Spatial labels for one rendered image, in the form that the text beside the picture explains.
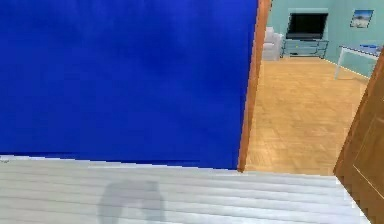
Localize white sofa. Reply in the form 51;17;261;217
261;26;285;62

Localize grey glass television stand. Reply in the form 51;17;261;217
280;38;330;60

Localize black television set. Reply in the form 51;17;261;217
285;12;329;42

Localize white table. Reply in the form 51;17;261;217
333;44;384;81

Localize brown wooden room door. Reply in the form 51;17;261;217
333;47;384;224

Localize blue flat thing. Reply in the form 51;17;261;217
359;43;381;51

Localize framed beach picture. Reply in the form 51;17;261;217
349;8;375;29

